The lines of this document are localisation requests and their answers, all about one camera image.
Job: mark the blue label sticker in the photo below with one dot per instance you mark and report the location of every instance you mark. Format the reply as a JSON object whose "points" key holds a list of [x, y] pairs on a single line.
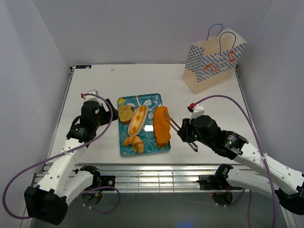
{"points": [[83, 67]]}

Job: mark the aluminium table frame rail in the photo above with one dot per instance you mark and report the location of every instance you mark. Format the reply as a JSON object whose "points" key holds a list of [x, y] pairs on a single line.
{"points": [[157, 178]]}

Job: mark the large braided orange bread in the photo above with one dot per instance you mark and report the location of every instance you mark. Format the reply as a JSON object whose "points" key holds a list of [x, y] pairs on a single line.
{"points": [[161, 127]]}

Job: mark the teal floral tray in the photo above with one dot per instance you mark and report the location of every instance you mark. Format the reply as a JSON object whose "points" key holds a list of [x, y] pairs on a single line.
{"points": [[152, 101]]}

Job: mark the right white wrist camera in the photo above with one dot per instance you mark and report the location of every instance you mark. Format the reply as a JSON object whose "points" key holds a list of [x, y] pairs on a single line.
{"points": [[196, 110]]}

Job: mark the brown bread slice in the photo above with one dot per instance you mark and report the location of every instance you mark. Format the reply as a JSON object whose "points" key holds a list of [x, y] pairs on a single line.
{"points": [[125, 113]]}

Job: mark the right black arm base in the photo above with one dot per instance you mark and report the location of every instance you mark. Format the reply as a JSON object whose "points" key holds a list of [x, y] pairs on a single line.
{"points": [[217, 181]]}

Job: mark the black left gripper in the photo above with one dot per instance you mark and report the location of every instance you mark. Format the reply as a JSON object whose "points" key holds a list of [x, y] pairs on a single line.
{"points": [[107, 114]]}

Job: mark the checkered paper bag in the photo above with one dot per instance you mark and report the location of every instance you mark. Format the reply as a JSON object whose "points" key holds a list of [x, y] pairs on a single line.
{"points": [[212, 61]]}

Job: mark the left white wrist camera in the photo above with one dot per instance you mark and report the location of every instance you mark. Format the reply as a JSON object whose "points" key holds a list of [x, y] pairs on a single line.
{"points": [[91, 93]]}

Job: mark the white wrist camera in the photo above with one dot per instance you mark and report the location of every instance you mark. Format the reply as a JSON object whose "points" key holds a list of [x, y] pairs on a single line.
{"points": [[91, 93], [196, 110]]}

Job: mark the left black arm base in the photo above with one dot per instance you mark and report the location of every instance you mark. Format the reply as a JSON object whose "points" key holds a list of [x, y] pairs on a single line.
{"points": [[107, 181]]}

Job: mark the white-edged hot dog bun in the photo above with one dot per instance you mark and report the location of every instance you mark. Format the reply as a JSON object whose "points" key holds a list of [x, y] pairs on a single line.
{"points": [[138, 120]]}

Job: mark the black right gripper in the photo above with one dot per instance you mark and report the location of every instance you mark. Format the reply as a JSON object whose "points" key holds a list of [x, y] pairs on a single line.
{"points": [[184, 132]]}

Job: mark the metal tongs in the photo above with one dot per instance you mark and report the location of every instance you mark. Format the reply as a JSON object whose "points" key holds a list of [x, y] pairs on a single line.
{"points": [[179, 131]]}

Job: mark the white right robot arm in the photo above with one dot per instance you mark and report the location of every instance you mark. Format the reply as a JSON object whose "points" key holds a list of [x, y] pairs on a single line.
{"points": [[231, 145]]}

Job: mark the small orange croissant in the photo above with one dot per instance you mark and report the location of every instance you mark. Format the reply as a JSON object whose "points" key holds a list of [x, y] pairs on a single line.
{"points": [[136, 142]]}

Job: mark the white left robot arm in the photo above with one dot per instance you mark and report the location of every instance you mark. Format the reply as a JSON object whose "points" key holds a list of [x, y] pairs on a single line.
{"points": [[49, 199]]}

